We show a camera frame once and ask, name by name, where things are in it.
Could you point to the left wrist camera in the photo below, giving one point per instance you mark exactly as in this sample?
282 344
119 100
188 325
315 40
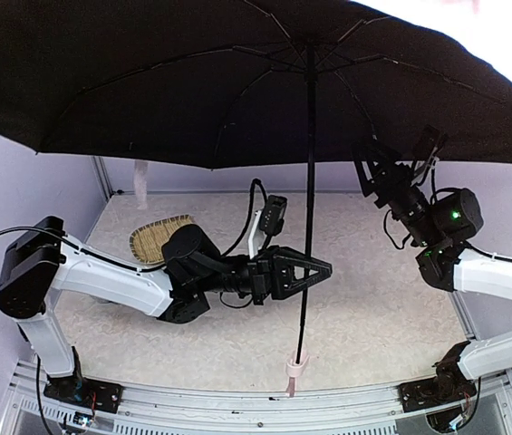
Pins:
268 223

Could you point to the yellow woven bamboo tray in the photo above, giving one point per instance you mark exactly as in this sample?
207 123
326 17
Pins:
147 241

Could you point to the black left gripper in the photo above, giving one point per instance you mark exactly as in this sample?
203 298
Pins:
262 275

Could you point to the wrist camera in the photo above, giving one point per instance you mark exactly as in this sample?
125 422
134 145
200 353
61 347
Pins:
425 151
268 223

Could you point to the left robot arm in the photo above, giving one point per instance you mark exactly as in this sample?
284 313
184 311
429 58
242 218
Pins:
45 258

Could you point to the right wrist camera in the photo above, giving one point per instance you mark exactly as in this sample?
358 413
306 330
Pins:
425 151

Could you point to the left aluminium corner post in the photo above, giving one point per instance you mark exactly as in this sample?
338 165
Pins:
102 176

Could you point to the aluminium front rail frame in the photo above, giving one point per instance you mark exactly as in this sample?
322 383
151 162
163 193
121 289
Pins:
145 409

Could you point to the pink and black umbrella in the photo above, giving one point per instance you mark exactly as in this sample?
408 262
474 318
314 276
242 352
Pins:
232 84

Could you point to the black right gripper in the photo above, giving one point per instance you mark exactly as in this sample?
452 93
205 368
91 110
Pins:
385 184

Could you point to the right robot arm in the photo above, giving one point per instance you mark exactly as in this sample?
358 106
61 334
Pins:
441 226

